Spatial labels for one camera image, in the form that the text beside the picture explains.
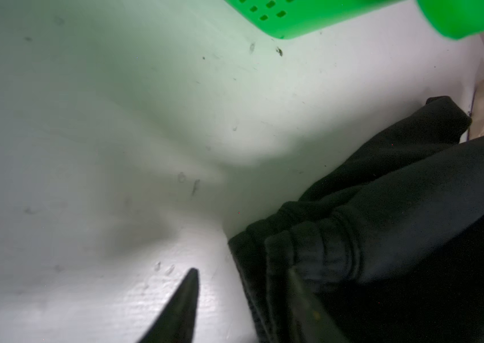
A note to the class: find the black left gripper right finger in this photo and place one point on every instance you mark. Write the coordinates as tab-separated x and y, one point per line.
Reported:
308	320

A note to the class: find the black shorts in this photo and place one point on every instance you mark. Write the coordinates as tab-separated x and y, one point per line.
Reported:
391	242

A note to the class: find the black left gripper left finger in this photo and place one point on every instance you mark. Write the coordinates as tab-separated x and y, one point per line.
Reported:
177	320

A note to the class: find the green plastic perforated basket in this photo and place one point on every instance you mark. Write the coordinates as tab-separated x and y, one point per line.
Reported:
288	19

